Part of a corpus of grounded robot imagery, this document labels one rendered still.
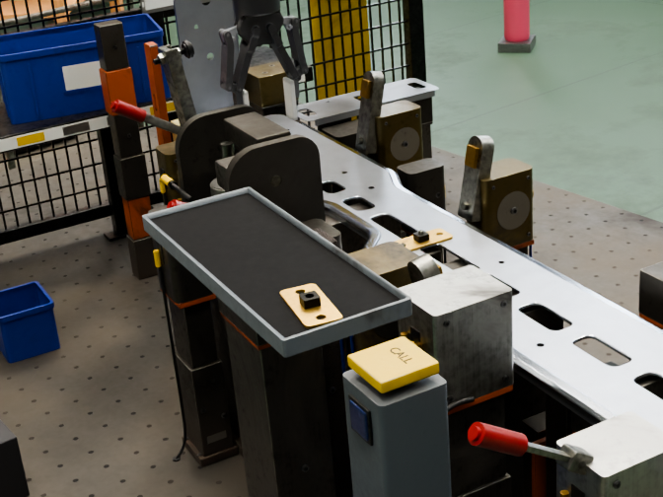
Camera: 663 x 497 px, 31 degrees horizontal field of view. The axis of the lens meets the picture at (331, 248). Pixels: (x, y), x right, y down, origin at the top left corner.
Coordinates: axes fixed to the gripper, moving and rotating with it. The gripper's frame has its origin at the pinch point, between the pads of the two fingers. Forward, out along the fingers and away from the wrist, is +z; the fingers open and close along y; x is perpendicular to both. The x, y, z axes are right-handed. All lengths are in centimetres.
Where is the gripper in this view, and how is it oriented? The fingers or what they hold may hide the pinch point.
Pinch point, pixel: (267, 108)
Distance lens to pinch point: 200.7
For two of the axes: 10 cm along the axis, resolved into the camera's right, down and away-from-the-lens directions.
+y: 8.8, -2.6, 4.1
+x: -4.8, -3.3, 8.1
